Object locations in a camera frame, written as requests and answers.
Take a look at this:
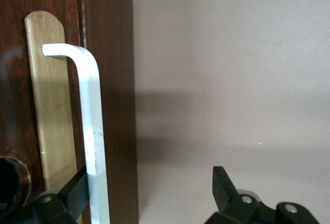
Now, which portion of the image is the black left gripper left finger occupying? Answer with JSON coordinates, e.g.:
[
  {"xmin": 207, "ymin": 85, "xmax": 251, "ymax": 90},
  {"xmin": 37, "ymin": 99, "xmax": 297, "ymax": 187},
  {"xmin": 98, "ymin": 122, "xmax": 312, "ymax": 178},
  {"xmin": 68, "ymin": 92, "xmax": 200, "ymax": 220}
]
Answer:
[{"xmin": 0, "ymin": 166, "xmax": 90, "ymax": 224}]

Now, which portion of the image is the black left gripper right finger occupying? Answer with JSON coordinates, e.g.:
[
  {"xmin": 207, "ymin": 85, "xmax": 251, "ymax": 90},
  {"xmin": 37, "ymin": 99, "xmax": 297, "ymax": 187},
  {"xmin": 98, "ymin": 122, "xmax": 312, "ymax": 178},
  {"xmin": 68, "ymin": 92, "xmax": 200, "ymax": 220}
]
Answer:
[{"xmin": 205, "ymin": 166, "xmax": 320, "ymax": 224}]

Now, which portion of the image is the white metal drawer handle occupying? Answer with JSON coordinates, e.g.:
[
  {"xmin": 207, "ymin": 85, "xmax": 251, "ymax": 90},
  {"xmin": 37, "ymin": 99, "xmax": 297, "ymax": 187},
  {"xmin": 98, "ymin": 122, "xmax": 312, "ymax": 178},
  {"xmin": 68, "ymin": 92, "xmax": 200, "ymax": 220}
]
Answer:
[{"xmin": 42, "ymin": 43, "xmax": 111, "ymax": 224}]

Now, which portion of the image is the wooden drawer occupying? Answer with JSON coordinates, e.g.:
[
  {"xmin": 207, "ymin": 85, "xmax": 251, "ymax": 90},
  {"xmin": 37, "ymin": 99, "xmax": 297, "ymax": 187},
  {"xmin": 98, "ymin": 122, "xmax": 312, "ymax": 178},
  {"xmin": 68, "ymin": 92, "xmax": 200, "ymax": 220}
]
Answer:
[{"xmin": 0, "ymin": 0, "xmax": 87, "ymax": 224}]

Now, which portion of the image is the dark brown wooden cabinet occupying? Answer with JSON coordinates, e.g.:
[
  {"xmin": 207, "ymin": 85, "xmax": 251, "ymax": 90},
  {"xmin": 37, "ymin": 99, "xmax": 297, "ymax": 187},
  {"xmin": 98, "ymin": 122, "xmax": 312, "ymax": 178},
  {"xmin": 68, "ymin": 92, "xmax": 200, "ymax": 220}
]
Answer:
[{"xmin": 77, "ymin": 0, "xmax": 140, "ymax": 224}]

